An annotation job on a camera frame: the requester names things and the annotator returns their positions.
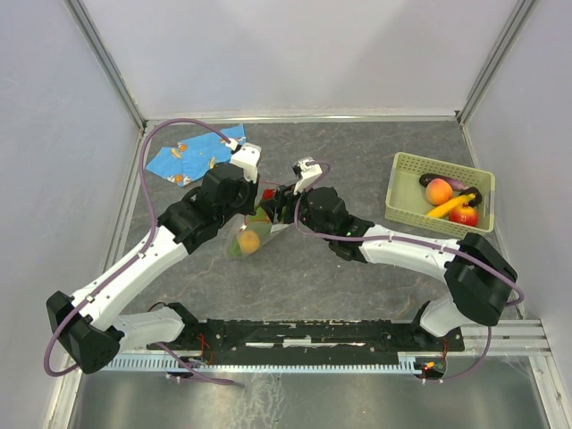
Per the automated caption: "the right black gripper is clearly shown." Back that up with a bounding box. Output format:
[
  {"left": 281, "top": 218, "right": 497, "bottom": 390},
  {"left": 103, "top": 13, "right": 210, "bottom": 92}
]
[{"left": 259, "top": 177, "right": 332, "bottom": 242}]

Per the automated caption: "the red strawberry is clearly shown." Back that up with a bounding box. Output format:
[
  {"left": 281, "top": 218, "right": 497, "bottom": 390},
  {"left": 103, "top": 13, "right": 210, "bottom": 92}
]
[{"left": 261, "top": 189, "right": 276, "bottom": 201}]

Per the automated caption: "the green leaf vegetable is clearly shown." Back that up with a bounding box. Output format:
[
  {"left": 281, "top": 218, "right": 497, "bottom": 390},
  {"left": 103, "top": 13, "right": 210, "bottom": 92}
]
[{"left": 226, "top": 207, "right": 279, "bottom": 258}]

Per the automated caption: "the clear zip top bag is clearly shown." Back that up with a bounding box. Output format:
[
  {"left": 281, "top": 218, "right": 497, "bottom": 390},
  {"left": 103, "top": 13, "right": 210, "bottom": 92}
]
[{"left": 224, "top": 181, "right": 290, "bottom": 258}]

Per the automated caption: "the small orange mango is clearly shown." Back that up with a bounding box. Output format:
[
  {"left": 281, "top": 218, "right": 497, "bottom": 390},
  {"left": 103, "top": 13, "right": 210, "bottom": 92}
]
[{"left": 237, "top": 230, "right": 261, "bottom": 255}]

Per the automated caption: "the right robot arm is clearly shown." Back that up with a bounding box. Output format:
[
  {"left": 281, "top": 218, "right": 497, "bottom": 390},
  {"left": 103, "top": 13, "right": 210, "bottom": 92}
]
[{"left": 261, "top": 186, "right": 517, "bottom": 349}]

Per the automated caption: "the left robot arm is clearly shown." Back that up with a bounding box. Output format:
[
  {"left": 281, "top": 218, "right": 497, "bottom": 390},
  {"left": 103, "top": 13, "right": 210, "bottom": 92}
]
[{"left": 46, "top": 161, "right": 259, "bottom": 374}]

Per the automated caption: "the blue patterned cloth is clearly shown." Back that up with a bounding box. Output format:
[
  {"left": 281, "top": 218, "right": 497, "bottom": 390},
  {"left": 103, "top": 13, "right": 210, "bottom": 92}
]
[{"left": 144, "top": 124, "right": 246, "bottom": 188}]

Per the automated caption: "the orange peach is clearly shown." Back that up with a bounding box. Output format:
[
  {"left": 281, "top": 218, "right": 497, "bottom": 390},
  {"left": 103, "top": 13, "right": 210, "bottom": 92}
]
[{"left": 425, "top": 180, "right": 454, "bottom": 206}]

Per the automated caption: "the yellow banana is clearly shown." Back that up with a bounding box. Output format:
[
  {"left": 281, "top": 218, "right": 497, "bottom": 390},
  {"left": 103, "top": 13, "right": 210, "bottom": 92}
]
[{"left": 425, "top": 195, "right": 471, "bottom": 218}]

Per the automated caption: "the pale green plastic basket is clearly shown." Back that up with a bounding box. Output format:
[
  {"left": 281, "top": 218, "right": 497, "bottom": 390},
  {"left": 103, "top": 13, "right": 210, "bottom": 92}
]
[{"left": 385, "top": 152, "right": 496, "bottom": 238}]

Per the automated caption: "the dark purple eggplant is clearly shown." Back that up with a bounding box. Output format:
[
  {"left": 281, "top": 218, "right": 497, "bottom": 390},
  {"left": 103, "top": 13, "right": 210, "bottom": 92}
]
[{"left": 418, "top": 173, "right": 468, "bottom": 192}]

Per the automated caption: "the red apple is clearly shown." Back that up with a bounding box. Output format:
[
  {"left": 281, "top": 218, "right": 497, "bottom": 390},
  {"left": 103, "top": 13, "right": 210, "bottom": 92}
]
[{"left": 449, "top": 204, "right": 479, "bottom": 227}]

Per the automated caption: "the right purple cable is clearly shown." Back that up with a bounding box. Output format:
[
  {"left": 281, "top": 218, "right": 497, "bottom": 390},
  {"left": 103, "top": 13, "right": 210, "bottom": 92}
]
[{"left": 293, "top": 159, "right": 525, "bottom": 382}]

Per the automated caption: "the purple cable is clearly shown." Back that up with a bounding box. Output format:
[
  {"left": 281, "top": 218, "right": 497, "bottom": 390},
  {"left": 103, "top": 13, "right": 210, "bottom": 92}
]
[
  {"left": 42, "top": 118, "right": 247, "bottom": 386},
  {"left": 293, "top": 159, "right": 525, "bottom": 382}
]

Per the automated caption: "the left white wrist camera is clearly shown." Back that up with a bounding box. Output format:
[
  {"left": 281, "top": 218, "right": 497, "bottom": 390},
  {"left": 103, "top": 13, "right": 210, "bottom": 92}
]
[{"left": 230, "top": 143, "right": 262, "bottom": 183}]

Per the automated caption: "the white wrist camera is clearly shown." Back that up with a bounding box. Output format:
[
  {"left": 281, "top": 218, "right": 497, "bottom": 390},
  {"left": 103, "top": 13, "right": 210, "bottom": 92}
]
[
  {"left": 230, "top": 143, "right": 262, "bottom": 183},
  {"left": 292, "top": 156, "right": 323, "bottom": 195}
]

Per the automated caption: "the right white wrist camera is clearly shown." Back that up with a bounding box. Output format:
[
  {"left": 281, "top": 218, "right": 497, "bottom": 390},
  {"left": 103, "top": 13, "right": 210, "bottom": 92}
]
[{"left": 292, "top": 156, "right": 323, "bottom": 195}]

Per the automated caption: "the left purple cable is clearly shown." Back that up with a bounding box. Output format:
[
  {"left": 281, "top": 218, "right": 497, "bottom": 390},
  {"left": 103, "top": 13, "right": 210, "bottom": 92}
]
[{"left": 42, "top": 118, "right": 247, "bottom": 386}]

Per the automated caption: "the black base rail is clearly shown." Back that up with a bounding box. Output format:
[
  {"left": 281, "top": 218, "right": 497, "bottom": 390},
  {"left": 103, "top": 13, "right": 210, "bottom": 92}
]
[{"left": 167, "top": 319, "right": 465, "bottom": 365}]

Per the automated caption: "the light blue cable duct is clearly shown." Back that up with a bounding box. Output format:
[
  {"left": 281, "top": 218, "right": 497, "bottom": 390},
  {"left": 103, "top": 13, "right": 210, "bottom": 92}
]
[{"left": 103, "top": 351, "right": 421, "bottom": 375}]

